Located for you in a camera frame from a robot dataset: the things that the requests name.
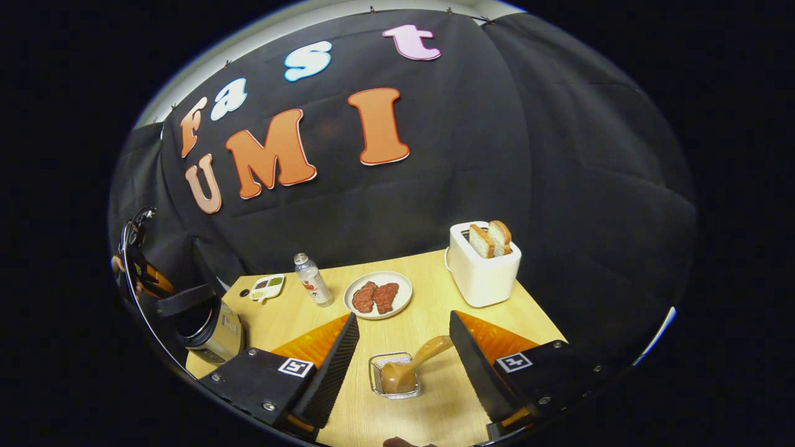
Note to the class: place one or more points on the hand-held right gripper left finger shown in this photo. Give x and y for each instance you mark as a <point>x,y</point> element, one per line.
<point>332,372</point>

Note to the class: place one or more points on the clear plastic drink bottle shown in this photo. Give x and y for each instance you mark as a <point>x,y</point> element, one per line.
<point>313,284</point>

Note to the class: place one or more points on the toasted bread slice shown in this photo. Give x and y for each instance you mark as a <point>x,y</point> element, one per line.
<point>481,242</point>
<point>501,237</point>

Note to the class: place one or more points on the white divided condiment dish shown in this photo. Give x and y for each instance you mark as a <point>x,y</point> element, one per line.
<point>267,287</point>

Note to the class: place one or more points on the dark grey rice cooker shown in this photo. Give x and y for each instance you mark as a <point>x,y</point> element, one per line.
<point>214,332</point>

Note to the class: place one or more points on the red meat piece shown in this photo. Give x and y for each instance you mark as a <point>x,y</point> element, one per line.
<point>364,298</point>
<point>386,297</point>

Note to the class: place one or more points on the wooden spoon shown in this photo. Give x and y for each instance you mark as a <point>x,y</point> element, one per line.
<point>410,366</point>

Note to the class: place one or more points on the white round plate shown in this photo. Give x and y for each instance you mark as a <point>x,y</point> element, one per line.
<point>400,288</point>

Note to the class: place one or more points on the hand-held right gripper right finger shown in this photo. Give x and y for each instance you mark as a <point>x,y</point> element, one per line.
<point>475,372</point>

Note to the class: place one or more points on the black backdrop cloth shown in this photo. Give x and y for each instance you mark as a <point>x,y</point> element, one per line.
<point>497,155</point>

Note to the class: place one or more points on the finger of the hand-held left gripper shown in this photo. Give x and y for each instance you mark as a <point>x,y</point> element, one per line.
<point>155,282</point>

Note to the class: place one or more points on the white toaster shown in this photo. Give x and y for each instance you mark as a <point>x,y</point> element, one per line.
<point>481,279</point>

